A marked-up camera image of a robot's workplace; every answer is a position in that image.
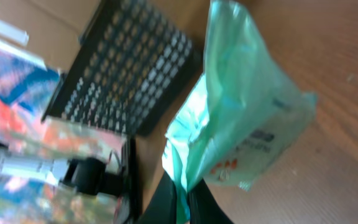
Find grey plastic basket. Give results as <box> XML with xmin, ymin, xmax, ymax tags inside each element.
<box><xmin>44</xmin><ymin>0</ymin><xmax>202</xmax><ymax>136</ymax></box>

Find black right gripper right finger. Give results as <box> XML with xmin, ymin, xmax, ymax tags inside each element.
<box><xmin>188</xmin><ymin>179</ymin><xmax>233</xmax><ymax>224</ymax></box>

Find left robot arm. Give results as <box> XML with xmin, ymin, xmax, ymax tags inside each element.
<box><xmin>0</xmin><ymin>142</ymin><xmax>133</xmax><ymax>223</ymax></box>

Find white teal wipes pack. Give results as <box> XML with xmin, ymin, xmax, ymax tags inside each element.
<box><xmin>162</xmin><ymin>1</ymin><xmax>317</xmax><ymax>223</ymax></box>

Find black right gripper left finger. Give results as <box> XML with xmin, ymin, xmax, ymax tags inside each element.
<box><xmin>136</xmin><ymin>172</ymin><xmax>177</xmax><ymax>224</ymax></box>

